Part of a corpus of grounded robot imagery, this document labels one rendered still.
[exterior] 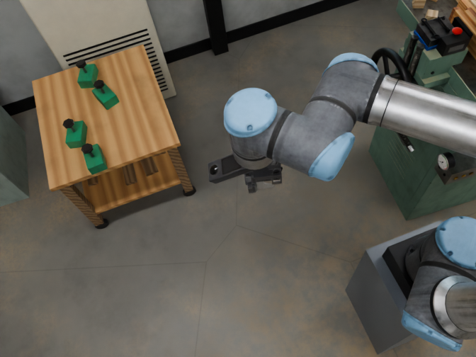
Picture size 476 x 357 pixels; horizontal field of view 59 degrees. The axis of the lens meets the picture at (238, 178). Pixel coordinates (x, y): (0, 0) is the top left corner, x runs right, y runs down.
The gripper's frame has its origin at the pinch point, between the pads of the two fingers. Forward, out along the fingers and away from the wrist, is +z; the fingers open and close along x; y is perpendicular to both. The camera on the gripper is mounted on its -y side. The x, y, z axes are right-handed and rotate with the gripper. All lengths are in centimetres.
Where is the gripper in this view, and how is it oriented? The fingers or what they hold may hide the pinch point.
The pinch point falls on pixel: (251, 185)
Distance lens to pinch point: 104.1
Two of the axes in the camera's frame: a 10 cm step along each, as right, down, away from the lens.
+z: 1.0, 3.7, 9.3
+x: -0.8, -9.2, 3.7
